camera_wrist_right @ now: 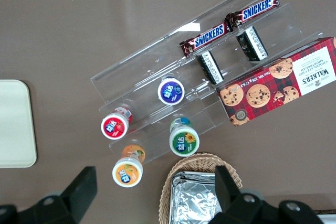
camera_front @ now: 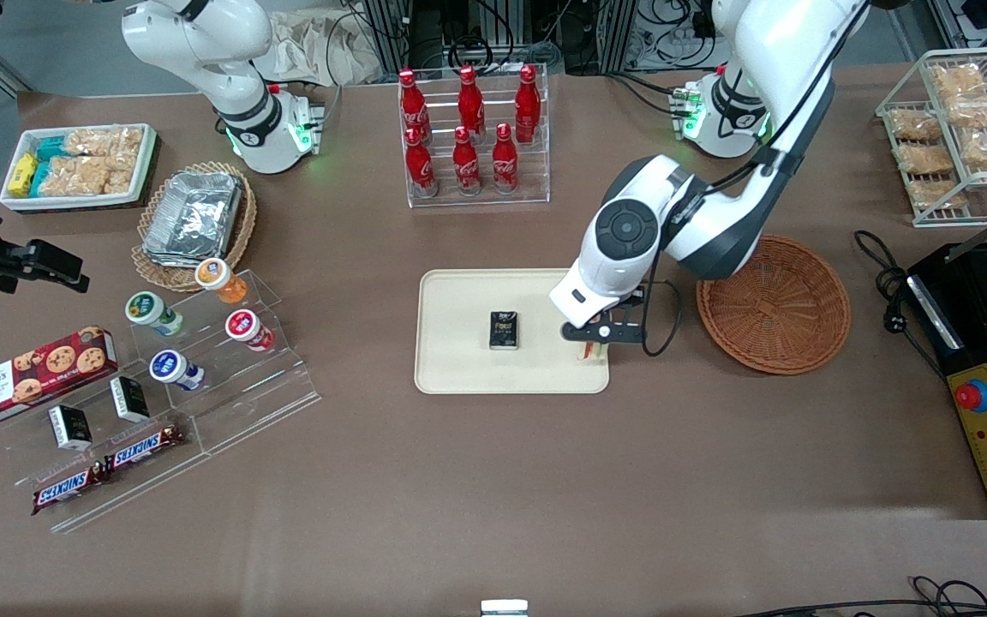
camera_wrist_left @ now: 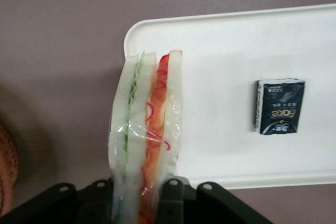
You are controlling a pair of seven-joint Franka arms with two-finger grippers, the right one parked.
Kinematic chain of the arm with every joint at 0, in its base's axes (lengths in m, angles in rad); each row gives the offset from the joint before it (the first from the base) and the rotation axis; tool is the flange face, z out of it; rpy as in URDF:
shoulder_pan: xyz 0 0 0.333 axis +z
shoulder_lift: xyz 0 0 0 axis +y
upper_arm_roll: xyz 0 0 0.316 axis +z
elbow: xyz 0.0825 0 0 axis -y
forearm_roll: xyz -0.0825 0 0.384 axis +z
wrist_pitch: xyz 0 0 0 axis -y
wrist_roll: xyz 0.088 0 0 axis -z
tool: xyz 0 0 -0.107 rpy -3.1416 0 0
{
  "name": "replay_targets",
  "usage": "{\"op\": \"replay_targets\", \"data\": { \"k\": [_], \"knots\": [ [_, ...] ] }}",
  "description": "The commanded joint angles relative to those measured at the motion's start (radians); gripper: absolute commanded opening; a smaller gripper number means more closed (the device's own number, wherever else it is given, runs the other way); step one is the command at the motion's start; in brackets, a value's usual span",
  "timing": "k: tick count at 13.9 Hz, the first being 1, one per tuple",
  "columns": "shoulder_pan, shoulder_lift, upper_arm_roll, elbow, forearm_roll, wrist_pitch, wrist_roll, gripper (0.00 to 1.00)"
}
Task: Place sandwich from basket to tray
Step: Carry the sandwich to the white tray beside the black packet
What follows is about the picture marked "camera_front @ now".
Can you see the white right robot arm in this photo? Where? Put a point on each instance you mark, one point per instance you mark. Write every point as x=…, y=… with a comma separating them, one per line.
x=236, y=86

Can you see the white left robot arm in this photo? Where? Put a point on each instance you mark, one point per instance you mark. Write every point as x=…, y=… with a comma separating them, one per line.
x=716, y=223

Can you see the light oval wicker basket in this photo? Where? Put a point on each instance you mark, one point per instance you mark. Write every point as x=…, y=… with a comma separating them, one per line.
x=151, y=270

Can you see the beige rectangular tray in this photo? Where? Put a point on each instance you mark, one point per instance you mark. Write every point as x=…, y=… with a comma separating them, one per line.
x=459, y=343

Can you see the white rectangular snack tray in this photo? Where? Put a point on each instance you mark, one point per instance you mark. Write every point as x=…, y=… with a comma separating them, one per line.
x=146, y=163

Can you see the brown round wicker basket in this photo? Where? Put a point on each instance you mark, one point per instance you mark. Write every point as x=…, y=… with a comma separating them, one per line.
x=776, y=317

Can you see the small black carton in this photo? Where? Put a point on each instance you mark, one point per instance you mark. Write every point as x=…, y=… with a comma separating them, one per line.
x=71, y=427
x=130, y=399
x=505, y=331

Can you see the teal snack packet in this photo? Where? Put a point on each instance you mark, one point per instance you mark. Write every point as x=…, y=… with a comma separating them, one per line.
x=39, y=177
x=53, y=147

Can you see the clear rice cracker bag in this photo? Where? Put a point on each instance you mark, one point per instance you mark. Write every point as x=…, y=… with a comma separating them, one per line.
x=78, y=176
x=104, y=141

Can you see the yellow snack packet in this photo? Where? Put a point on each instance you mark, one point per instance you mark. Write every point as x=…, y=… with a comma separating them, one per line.
x=22, y=174

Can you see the red Walkers cookie box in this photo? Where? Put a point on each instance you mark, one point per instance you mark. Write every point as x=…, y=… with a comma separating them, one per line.
x=31, y=377

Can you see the green lid yogurt cup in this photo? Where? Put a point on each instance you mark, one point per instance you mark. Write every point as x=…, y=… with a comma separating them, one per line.
x=149, y=310

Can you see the blue lid yogurt cup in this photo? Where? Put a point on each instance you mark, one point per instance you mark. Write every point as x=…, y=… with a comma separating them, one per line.
x=170, y=367

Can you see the aluminium foil container stack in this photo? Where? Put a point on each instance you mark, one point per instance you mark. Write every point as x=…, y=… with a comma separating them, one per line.
x=194, y=214

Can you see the orange lid yogurt cup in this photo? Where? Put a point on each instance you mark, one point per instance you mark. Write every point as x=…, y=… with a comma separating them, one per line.
x=218, y=276

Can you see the clear acrylic bottle rack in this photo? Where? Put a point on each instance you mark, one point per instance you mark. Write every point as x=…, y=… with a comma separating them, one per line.
x=536, y=171

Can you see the Snickers chocolate bar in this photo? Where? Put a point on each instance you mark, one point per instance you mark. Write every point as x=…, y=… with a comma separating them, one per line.
x=142, y=447
x=65, y=488

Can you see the red cola bottle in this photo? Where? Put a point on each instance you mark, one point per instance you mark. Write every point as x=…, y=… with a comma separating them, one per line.
x=469, y=101
x=504, y=163
x=420, y=167
x=528, y=104
x=413, y=103
x=465, y=164

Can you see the red lid yogurt cup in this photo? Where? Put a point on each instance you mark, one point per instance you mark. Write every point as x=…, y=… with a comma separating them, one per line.
x=245, y=327

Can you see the clear acrylic stepped stand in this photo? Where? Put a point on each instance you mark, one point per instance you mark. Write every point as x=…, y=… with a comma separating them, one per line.
x=245, y=403

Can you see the small white box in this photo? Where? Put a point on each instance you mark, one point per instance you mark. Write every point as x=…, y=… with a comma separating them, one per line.
x=504, y=608

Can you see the beige crumpled cloth bag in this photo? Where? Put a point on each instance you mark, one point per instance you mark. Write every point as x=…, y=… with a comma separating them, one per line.
x=322, y=51

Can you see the black machine housing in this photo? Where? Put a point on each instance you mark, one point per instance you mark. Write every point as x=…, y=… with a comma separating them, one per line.
x=973, y=343

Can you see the red emergency stop button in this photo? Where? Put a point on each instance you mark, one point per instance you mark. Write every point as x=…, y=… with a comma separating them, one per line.
x=972, y=396

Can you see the aluminium profile equipment frame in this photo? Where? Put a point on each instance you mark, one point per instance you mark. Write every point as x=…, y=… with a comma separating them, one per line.
x=493, y=30

